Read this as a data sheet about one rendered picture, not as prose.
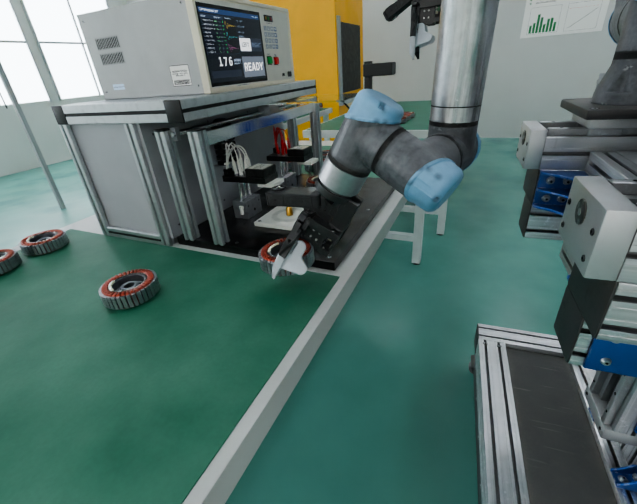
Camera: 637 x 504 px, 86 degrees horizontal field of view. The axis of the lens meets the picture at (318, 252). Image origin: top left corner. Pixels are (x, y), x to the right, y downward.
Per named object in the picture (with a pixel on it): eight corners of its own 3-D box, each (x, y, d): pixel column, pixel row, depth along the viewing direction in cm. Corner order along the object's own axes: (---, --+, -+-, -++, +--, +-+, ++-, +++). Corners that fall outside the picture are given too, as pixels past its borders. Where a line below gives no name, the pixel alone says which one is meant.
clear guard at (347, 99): (383, 110, 118) (383, 91, 115) (361, 121, 99) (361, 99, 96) (299, 112, 130) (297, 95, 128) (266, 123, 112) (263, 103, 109)
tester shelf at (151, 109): (316, 93, 126) (315, 79, 124) (184, 122, 72) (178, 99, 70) (221, 98, 143) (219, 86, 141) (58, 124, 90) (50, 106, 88)
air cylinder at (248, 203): (262, 210, 108) (259, 193, 105) (249, 219, 102) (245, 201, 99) (249, 208, 110) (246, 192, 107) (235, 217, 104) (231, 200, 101)
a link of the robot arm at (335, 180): (319, 157, 53) (338, 145, 59) (308, 181, 55) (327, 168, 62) (360, 183, 52) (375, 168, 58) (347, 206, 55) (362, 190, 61)
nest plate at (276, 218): (323, 211, 103) (323, 207, 102) (301, 232, 91) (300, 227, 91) (280, 207, 109) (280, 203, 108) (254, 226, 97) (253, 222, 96)
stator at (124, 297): (159, 275, 80) (154, 262, 78) (162, 300, 71) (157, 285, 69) (106, 290, 76) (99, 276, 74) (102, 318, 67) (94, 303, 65)
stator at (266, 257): (323, 254, 73) (321, 238, 71) (300, 281, 64) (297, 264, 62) (278, 248, 77) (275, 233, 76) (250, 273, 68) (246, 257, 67)
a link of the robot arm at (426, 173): (482, 159, 50) (422, 118, 53) (454, 180, 42) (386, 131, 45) (451, 199, 55) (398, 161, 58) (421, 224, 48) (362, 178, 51)
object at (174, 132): (297, 107, 128) (296, 99, 127) (176, 141, 80) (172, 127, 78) (293, 107, 129) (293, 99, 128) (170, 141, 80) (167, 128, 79)
